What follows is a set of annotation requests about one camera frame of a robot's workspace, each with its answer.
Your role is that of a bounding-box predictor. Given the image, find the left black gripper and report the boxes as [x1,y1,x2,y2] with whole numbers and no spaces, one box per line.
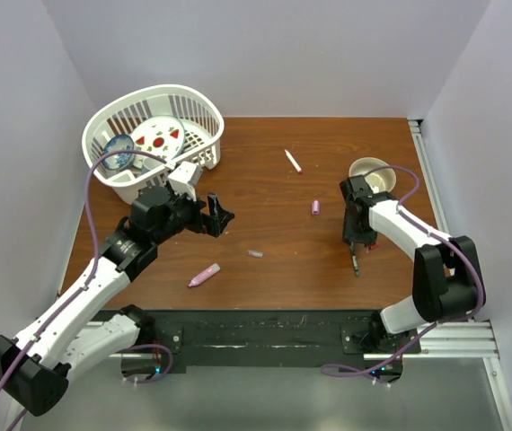
[153,183,234,244]

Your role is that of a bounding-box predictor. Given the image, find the green gel pen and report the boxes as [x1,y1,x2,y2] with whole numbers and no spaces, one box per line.
[349,242,360,277]

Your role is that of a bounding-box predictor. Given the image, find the purple highlighter cap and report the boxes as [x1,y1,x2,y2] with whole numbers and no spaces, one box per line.
[311,200,321,216]

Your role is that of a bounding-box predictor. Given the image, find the clear pen cap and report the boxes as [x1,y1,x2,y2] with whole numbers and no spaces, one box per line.
[248,250,263,259]

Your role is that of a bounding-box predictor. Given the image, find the white red marker pen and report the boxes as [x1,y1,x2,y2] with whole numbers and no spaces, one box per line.
[284,149,303,174]

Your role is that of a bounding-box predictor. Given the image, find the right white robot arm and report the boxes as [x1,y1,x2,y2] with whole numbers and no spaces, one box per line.
[340,175,486,353]

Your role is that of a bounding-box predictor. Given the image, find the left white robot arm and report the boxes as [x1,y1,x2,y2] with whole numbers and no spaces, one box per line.
[0,186,234,417]

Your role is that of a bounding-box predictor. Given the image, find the pink highlighter pen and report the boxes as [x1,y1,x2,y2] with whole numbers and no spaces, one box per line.
[188,263,221,288]

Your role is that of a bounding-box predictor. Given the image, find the beige ceramic bowl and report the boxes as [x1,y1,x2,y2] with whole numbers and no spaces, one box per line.
[349,157,397,192]

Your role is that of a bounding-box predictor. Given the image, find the white cup in basket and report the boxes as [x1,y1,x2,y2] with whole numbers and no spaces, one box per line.
[140,157,165,175]

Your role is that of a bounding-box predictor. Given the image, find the white plate with fruit pattern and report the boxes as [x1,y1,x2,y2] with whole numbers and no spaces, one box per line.
[130,115,185,161]

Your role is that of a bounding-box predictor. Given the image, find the blue patterned bowl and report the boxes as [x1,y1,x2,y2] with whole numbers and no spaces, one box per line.
[102,134,135,173]

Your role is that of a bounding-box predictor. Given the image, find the white plastic dish basket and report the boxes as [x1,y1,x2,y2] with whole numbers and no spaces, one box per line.
[81,84,225,204]

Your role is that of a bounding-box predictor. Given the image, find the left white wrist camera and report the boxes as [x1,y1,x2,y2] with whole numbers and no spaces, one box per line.
[168,162,203,201]

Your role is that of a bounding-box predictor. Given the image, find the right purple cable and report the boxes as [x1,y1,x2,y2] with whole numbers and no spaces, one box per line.
[320,165,486,383]

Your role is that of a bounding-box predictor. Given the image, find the purple cable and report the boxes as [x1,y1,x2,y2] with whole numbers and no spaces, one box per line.
[0,150,177,431]
[320,165,486,383]

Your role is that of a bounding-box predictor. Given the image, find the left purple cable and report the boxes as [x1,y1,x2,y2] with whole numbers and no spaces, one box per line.
[0,150,177,431]

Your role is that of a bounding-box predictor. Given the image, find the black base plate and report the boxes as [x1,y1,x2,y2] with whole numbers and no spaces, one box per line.
[119,305,417,374]

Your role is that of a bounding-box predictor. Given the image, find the aluminium frame rail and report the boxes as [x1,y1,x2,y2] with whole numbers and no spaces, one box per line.
[363,321,499,360]

